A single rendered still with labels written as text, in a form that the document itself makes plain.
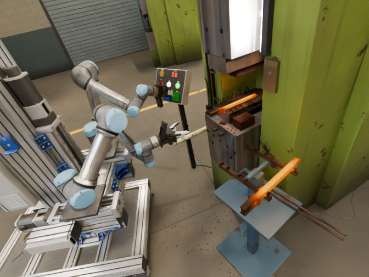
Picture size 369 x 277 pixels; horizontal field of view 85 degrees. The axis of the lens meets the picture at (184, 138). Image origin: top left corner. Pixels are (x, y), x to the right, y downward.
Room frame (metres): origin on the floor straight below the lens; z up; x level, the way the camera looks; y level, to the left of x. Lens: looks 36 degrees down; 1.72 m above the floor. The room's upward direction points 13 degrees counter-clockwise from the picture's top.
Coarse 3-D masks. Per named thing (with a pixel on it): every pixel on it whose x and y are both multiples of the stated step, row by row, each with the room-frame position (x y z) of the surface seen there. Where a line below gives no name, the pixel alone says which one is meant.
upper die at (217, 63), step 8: (208, 56) 1.35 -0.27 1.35; (216, 56) 1.26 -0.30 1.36; (248, 56) 1.23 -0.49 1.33; (256, 56) 1.25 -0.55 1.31; (264, 56) 1.27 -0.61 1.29; (208, 64) 1.36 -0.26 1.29; (216, 64) 1.26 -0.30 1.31; (224, 64) 1.19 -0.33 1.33; (232, 64) 1.18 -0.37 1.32; (240, 64) 1.20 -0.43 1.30; (248, 64) 1.23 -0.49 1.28; (224, 72) 1.19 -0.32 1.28
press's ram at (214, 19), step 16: (208, 0) 1.29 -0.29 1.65; (224, 0) 1.16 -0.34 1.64; (240, 0) 1.14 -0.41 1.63; (256, 0) 1.18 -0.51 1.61; (208, 16) 1.30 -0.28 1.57; (224, 16) 1.16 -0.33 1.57; (240, 16) 1.14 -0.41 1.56; (256, 16) 1.18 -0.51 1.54; (208, 32) 1.32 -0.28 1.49; (224, 32) 1.17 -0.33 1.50; (240, 32) 1.14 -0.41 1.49; (256, 32) 1.18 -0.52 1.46; (208, 48) 1.34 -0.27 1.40; (224, 48) 1.18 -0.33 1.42; (240, 48) 1.14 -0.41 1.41; (256, 48) 1.18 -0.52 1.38
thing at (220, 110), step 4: (248, 96) 1.33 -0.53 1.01; (252, 96) 1.32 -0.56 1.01; (240, 100) 1.30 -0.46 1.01; (244, 100) 1.29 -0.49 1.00; (228, 104) 1.27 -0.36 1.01; (232, 104) 1.26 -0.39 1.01; (236, 104) 1.27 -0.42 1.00; (220, 108) 1.24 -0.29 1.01; (224, 108) 1.23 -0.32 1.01; (212, 112) 1.21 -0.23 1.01; (216, 112) 1.22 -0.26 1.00; (220, 112) 1.22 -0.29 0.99; (212, 116) 1.20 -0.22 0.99
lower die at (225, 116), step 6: (252, 90) 1.47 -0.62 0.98; (258, 90) 1.42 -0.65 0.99; (240, 96) 1.39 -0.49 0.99; (246, 96) 1.37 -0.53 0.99; (258, 96) 1.32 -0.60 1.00; (222, 102) 1.38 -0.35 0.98; (228, 102) 1.34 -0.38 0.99; (252, 102) 1.26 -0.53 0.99; (216, 108) 1.31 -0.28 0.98; (228, 108) 1.23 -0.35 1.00; (240, 108) 1.21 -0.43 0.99; (246, 108) 1.22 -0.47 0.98; (222, 114) 1.24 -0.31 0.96; (228, 114) 1.17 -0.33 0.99; (234, 114) 1.19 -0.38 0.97; (228, 120) 1.17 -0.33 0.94
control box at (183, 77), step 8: (168, 72) 1.76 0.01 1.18; (176, 72) 1.69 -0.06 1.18; (184, 72) 1.64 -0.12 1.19; (160, 80) 1.79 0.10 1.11; (168, 80) 1.73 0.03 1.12; (176, 80) 1.66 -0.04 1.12; (184, 80) 1.60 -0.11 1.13; (176, 88) 1.63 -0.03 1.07; (184, 88) 1.59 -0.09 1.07; (184, 96) 1.57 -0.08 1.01; (184, 104) 1.56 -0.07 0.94
